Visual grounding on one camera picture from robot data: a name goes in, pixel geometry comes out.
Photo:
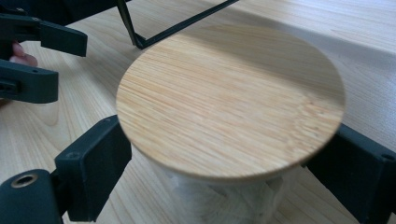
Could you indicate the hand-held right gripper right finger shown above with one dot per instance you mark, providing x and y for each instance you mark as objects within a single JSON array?
[{"x": 361, "y": 174}]

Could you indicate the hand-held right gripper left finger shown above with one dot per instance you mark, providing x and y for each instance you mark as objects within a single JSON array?
[{"x": 93, "y": 165}]

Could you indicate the black metal shelf rack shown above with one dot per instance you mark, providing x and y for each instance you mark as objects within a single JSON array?
[{"x": 139, "y": 42}]

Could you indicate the glass jar with pale contents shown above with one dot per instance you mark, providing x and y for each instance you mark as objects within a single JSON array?
[{"x": 230, "y": 102}]

